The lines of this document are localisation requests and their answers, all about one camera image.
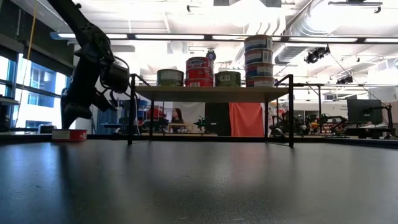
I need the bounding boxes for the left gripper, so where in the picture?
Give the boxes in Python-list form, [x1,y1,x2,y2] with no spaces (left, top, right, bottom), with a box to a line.
[61,57,116,130]

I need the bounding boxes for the green tin can silver lid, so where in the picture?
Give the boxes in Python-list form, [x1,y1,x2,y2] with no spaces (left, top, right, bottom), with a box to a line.
[157,77,185,88]

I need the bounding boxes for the green tin can gold lid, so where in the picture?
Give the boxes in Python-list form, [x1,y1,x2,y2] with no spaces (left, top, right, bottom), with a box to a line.
[215,78,242,88]
[156,68,185,79]
[214,70,242,80]

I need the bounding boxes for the wooden shelf with black legs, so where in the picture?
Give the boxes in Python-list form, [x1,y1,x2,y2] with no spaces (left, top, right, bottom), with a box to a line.
[127,73,295,148]

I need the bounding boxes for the large window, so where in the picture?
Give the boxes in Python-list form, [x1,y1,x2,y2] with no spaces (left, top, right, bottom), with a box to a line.
[0,54,73,133]

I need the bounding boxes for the grey desk panel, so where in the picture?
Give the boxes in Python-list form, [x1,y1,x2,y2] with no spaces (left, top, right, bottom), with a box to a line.
[0,97,21,106]

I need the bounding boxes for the person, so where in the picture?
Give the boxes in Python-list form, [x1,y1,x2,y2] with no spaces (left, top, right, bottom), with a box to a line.
[170,108,185,125]

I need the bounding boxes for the black fabric panel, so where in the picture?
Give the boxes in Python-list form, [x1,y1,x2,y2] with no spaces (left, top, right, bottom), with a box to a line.
[204,102,231,137]

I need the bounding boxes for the black table mat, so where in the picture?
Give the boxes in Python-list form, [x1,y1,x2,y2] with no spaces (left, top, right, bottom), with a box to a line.
[0,140,398,224]

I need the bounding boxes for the orange fabric panel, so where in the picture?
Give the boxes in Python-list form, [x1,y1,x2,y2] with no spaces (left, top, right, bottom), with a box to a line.
[229,102,264,138]

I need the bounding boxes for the long black crossbar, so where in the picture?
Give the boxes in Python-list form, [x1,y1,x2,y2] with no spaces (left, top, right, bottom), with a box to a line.
[51,32,398,45]

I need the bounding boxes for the black flat monitor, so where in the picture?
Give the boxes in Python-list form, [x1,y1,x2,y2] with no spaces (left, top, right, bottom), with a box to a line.
[346,98,384,126]

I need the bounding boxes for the thin yellow cable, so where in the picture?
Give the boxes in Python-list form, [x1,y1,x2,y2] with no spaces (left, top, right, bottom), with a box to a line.
[14,0,38,125]

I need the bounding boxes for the black metal table frame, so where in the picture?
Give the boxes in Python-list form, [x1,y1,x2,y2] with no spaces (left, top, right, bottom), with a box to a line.
[0,132,398,149]

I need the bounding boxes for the silver ventilation duct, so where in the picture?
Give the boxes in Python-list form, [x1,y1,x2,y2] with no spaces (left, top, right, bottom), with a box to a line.
[273,0,346,65]

